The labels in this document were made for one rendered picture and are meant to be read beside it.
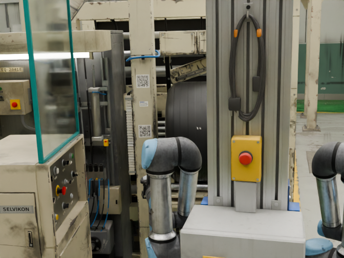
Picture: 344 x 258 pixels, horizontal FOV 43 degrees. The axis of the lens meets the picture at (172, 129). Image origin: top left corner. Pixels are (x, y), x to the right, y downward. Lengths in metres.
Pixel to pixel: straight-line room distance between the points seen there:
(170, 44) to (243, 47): 1.45
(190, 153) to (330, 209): 0.60
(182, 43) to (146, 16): 0.35
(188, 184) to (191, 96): 0.69
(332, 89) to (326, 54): 0.90
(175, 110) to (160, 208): 0.73
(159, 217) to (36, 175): 0.53
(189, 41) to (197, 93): 0.44
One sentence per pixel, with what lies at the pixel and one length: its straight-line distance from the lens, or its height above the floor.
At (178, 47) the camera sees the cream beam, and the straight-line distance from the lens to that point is 2.74.
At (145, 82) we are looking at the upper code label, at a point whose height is 1.50.
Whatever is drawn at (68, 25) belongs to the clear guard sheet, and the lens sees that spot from 2.29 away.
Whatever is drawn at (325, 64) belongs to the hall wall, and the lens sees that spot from 11.73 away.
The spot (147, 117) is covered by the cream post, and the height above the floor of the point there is 1.30.
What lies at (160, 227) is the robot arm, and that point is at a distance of 1.83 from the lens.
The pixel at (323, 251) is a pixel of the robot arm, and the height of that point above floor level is 0.94.
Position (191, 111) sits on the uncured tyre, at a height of 1.36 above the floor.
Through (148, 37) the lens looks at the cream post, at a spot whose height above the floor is 1.75.
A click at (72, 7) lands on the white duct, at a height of 1.94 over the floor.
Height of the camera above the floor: 1.77
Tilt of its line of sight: 12 degrees down
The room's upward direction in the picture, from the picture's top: 2 degrees counter-clockwise
